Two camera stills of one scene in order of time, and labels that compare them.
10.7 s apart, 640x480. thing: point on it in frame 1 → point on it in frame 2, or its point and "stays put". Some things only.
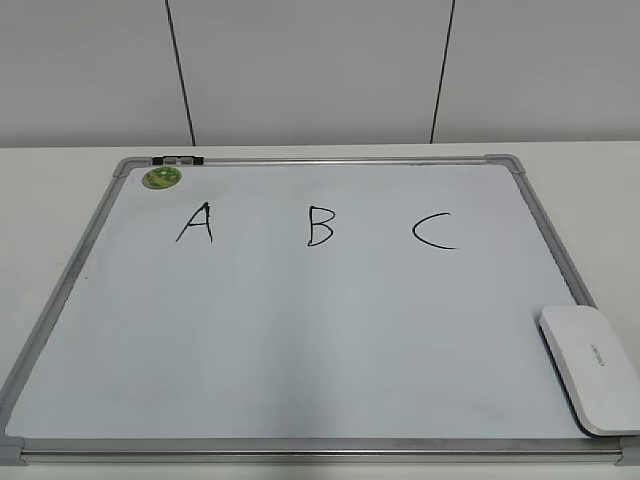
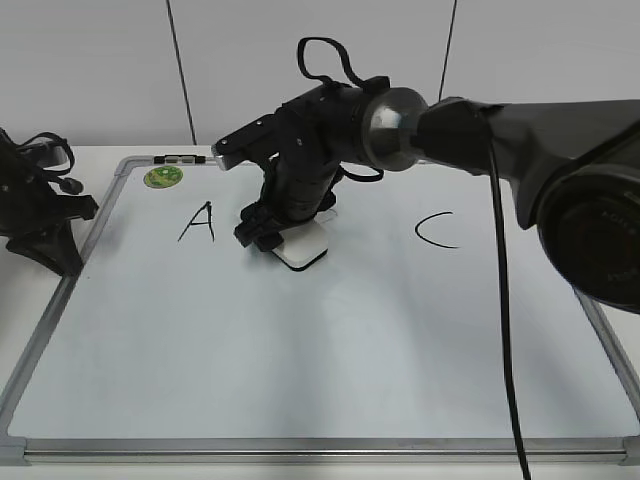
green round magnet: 161,178 stays put
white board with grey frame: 306,310 stays put
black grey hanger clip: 178,160 stays put
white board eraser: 599,377 → 301,246
